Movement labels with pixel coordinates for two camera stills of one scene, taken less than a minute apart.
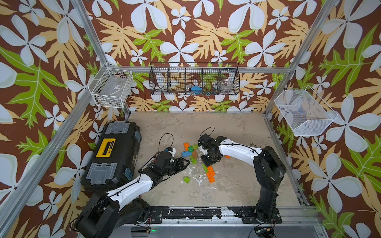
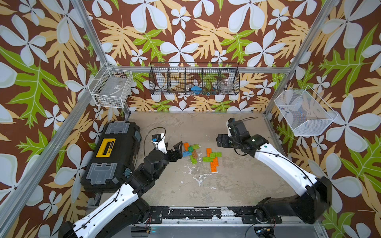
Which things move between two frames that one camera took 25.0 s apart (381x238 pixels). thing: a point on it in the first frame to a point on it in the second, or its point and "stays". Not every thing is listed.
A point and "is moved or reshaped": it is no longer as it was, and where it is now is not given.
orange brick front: x=186 y=146 stays
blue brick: x=186 y=153 stays
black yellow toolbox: x=114 y=161 stays
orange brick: x=211 y=172 is moved or reshaped
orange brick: x=210 y=175 to x=214 y=165
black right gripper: x=206 y=162 to x=224 y=138
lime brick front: x=193 y=160 stays
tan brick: x=194 y=154 stays
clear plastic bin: x=307 y=114 stays
